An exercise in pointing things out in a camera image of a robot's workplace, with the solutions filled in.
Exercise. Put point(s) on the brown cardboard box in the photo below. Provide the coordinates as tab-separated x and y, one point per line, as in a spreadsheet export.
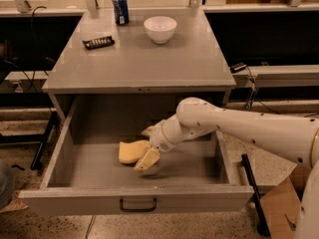
281	204

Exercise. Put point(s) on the black left table leg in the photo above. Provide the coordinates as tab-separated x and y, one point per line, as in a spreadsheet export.
36	163

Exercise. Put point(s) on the small black device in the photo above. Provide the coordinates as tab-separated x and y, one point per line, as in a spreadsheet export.
237	68

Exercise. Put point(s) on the open grey top drawer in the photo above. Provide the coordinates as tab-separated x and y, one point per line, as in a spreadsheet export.
85	177

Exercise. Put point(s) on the white ceramic bowl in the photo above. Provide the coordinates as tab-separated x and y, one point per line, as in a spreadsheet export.
160	28

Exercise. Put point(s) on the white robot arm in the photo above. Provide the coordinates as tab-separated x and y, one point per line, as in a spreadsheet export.
292	138

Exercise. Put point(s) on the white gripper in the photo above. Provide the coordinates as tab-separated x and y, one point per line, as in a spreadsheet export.
159	138

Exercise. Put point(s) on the black snack bar packet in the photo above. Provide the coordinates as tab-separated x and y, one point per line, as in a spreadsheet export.
99	43

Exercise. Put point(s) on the black drawer handle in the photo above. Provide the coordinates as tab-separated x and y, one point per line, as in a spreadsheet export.
138	205

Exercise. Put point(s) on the grey cabinet counter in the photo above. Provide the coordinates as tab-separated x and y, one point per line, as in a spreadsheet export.
190	61

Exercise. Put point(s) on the black metal floor leg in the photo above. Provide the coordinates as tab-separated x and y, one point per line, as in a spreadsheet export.
262	227

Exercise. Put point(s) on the blue soda can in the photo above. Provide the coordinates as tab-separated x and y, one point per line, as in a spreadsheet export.
121	10

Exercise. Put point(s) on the yellow wavy sponge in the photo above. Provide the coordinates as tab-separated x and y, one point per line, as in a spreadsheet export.
131	152

